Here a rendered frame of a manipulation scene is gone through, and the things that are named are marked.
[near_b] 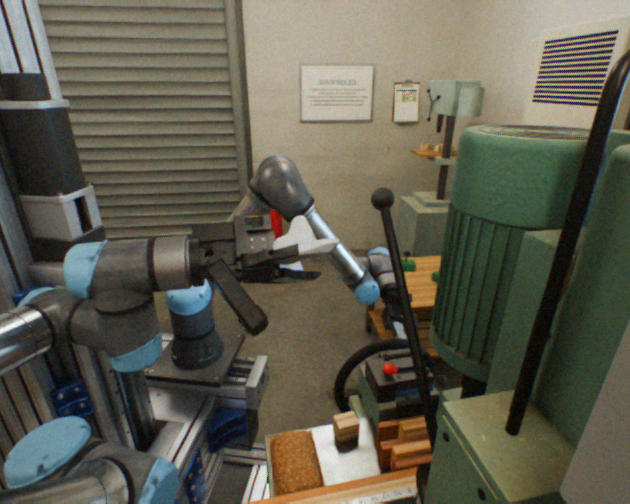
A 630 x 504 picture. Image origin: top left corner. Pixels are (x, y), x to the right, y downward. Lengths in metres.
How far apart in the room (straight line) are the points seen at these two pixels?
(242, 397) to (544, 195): 0.96
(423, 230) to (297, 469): 2.33
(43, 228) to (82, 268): 0.29
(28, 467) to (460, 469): 0.60
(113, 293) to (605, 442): 0.51
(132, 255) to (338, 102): 3.05
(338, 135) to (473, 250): 3.08
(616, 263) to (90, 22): 3.55
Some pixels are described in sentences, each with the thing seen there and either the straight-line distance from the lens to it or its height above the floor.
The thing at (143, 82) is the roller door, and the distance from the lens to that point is 3.51.
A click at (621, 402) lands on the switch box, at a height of 1.41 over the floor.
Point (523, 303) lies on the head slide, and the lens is 0.45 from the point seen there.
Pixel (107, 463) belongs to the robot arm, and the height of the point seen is 1.08.
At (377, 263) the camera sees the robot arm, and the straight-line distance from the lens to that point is 1.24.
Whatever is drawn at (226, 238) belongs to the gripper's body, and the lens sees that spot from 0.54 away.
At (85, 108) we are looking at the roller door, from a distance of 3.70.
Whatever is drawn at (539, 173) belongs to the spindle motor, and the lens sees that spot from 0.44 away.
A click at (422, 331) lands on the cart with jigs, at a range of 2.38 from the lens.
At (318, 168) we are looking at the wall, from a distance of 3.52.
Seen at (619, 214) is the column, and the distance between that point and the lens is 0.31.
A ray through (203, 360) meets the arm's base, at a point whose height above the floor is 0.84.
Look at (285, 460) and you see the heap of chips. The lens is 0.78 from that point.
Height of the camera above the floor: 1.56
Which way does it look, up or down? 24 degrees down
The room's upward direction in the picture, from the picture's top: straight up
